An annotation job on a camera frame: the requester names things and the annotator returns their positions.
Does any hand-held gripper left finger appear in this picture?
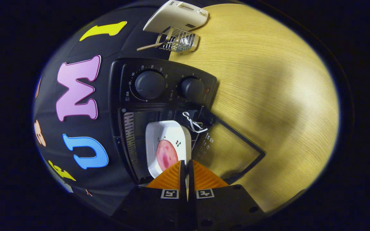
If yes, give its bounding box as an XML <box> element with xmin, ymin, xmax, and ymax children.
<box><xmin>113</xmin><ymin>160</ymin><xmax>189</xmax><ymax>231</ymax></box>

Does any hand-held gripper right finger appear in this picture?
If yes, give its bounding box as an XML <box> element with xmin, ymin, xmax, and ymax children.
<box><xmin>188</xmin><ymin>159</ymin><xmax>266</xmax><ymax>231</ymax></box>

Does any pink ham slice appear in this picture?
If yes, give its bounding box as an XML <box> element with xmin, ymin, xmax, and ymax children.
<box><xmin>156</xmin><ymin>139</ymin><xmax>179</xmax><ymax>172</ymax></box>

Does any white square plate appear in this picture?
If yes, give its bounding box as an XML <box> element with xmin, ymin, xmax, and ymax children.
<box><xmin>145</xmin><ymin>120</ymin><xmax>192</xmax><ymax>201</ymax></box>

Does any black toaster oven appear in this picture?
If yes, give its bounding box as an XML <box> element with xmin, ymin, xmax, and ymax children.
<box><xmin>108</xmin><ymin>58</ymin><xmax>266</xmax><ymax>186</ymax></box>

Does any white bread toaster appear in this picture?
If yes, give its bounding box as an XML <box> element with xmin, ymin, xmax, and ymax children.
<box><xmin>143</xmin><ymin>0</ymin><xmax>209</xmax><ymax>33</ymax></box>

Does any wooden stick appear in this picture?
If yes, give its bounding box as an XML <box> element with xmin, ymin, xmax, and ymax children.
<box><xmin>137</xmin><ymin>42</ymin><xmax>164</xmax><ymax>52</ymax></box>

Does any white string tie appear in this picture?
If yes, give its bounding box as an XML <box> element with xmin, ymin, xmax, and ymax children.
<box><xmin>182</xmin><ymin>111</ymin><xmax>208</xmax><ymax>133</ymax></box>

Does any metal wire basket holder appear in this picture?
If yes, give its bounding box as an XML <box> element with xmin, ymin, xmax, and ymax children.
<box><xmin>158</xmin><ymin>27</ymin><xmax>200</xmax><ymax>53</ymax></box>

